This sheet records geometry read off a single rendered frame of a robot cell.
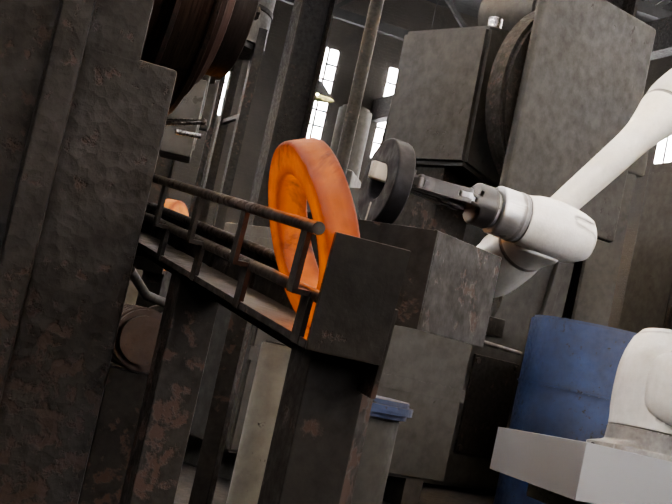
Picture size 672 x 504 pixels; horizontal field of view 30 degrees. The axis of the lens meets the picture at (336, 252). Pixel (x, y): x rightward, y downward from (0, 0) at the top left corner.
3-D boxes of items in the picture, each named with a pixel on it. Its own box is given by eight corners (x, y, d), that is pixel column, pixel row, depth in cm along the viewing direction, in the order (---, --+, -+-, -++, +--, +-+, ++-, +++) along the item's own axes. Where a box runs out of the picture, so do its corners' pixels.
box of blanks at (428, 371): (220, 484, 427) (269, 264, 433) (114, 439, 495) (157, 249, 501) (440, 512, 487) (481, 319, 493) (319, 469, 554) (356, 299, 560)
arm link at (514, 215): (499, 242, 225) (471, 233, 223) (511, 194, 226) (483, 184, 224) (524, 242, 217) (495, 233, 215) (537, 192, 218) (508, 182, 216)
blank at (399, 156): (408, 138, 204) (426, 144, 206) (374, 135, 219) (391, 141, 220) (380, 228, 205) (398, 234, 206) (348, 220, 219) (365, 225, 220)
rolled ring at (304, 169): (296, 108, 123) (264, 112, 122) (365, 182, 108) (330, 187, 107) (298, 271, 132) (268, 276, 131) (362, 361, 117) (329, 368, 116)
